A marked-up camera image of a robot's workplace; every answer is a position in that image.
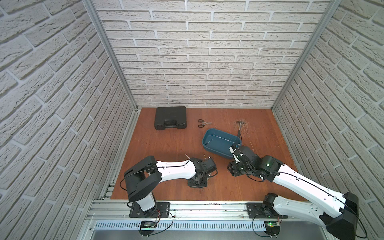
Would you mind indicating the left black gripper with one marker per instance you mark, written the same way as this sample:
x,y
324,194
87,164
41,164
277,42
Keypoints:
x,y
198,182

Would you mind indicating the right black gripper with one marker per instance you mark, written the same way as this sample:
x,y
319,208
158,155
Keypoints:
x,y
232,169

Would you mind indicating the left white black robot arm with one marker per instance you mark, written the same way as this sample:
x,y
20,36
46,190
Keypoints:
x,y
140,180

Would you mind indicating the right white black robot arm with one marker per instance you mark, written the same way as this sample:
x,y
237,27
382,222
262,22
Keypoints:
x,y
336,212

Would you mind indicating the teal plastic storage box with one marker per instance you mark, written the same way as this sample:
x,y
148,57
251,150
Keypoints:
x,y
219,143

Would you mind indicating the black plastic tool case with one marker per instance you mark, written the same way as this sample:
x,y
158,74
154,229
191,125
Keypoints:
x,y
171,117

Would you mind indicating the right controller board green light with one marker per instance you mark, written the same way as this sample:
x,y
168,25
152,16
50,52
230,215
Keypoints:
x,y
272,226

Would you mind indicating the left controller board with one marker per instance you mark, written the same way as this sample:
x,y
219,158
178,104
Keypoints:
x,y
148,225

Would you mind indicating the hammer with black handle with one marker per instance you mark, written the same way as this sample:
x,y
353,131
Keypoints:
x,y
240,123

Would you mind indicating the black handled scissors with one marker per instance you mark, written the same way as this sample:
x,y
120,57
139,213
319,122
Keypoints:
x,y
203,123

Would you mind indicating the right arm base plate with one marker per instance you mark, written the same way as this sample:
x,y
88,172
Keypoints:
x,y
262,211

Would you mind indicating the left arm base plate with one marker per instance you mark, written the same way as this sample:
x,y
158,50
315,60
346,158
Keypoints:
x,y
160,210

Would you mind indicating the aluminium front rail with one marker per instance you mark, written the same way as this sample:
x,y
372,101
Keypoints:
x,y
207,211

